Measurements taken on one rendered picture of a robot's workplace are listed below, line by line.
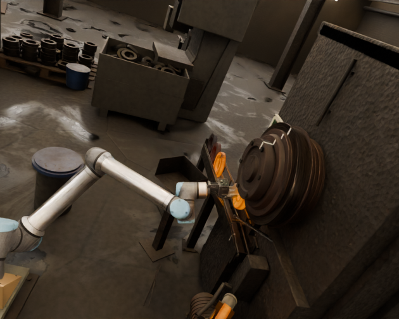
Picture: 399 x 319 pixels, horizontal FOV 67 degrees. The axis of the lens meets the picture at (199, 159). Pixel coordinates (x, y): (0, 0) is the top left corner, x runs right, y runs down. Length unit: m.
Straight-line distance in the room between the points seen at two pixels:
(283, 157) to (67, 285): 1.47
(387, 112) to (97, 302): 1.74
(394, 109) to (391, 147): 0.13
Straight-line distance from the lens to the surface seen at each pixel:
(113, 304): 2.05
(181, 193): 1.61
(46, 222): 1.90
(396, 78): 1.21
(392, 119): 1.15
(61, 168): 2.18
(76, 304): 2.03
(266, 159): 1.26
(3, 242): 1.80
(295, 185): 1.22
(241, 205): 1.66
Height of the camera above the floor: 1.73
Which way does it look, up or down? 29 degrees down
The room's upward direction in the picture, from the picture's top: 22 degrees clockwise
